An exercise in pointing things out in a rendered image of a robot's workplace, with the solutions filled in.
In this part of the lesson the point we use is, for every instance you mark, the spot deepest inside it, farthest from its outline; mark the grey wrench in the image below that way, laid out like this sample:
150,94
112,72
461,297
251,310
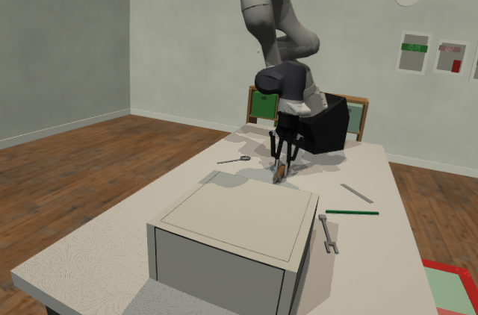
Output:
329,242

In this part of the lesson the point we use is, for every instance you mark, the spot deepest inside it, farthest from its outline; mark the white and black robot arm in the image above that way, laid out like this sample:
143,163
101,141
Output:
289,80

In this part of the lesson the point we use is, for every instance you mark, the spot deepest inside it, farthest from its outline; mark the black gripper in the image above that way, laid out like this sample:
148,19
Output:
287,129

